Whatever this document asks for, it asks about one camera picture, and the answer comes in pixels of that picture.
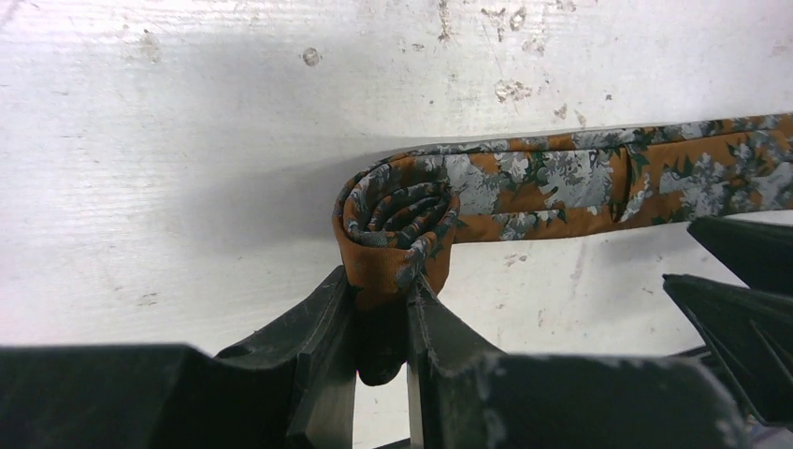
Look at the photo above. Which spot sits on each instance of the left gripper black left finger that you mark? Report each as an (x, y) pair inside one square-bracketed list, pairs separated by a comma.
[(288, 385)]

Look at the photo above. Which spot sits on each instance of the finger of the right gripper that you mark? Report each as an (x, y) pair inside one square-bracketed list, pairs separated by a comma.
[(748, 333), (759, 254)]

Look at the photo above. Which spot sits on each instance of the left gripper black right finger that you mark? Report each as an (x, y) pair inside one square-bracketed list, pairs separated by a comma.
[(464, 392)]

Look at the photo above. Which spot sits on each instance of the orange floral necktie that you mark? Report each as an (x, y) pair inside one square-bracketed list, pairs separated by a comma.
[(396, 221)]

